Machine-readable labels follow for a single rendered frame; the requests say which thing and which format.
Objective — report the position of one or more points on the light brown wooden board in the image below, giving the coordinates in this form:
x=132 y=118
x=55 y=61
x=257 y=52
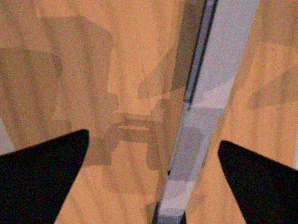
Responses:
x=119 y=69

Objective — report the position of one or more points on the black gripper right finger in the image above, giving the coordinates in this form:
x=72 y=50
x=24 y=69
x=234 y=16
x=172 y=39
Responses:
x=265 y=190

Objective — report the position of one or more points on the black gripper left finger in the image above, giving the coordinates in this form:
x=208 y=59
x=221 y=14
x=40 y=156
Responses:
x=35 y=181

